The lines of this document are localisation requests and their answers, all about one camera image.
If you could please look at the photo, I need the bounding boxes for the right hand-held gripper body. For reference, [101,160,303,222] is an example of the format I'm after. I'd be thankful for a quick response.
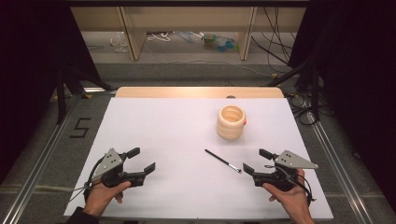
[253,149,319,192]

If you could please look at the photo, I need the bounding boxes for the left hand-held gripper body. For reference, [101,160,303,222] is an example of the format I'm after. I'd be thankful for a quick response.
[92,147,148,189]

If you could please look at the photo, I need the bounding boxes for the black pen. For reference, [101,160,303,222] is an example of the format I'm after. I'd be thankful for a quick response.
[204,148,243,174]

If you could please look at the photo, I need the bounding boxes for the ribbed wooden cup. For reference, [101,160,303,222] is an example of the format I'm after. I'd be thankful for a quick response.
[216,105,248,141]

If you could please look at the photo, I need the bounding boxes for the person's right hand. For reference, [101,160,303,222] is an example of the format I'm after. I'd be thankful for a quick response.
[262,168,313,219]

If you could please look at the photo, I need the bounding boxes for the person's left hand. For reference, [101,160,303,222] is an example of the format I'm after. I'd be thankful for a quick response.
[83,178,133,217]

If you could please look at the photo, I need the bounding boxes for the white table mat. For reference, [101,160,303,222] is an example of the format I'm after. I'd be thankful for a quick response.
[63,97,334,221]

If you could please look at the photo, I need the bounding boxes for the black metal stand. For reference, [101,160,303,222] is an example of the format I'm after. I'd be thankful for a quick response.
[266,58,322,123]
[55,64,115,126]

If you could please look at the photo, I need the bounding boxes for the light wooden table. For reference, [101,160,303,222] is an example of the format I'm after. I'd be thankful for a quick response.
[114,86,285,100]

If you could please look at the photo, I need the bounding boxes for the clear plastic bag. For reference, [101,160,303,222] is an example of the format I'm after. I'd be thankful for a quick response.
[108,30,130,53]

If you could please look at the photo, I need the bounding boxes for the black curtain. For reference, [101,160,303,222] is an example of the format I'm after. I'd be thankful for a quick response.
[0,0,101,185]
[287,0,396,204]

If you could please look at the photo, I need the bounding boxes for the colourful plastic pack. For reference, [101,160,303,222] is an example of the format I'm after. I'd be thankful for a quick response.
[201,32,240,53]

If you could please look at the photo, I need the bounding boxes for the light wooden shelf unit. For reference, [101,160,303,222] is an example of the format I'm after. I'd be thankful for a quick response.
[70,5,308,62]

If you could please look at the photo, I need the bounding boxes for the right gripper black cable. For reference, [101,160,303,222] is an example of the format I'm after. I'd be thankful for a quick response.
[264,163,318,203]

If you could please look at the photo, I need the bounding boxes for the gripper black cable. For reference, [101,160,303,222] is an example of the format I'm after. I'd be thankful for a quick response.
[264,163,318,203]
[65,156,107,203]

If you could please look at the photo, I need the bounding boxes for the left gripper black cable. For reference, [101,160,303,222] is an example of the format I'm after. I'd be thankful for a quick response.
[65,156,107,203]

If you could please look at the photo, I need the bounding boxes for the metal floor rail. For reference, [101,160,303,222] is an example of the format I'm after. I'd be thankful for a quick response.
[305,111,375,224]
[0,102,82,224]

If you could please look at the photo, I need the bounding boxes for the black floor cable bundle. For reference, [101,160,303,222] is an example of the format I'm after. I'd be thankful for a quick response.
[286,91,329,127]

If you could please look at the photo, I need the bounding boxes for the black hanging cables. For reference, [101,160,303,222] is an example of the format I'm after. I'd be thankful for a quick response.
[249,7,297,75]

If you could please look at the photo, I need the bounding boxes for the white cord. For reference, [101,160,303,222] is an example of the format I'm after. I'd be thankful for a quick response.
[146,30,176,43]

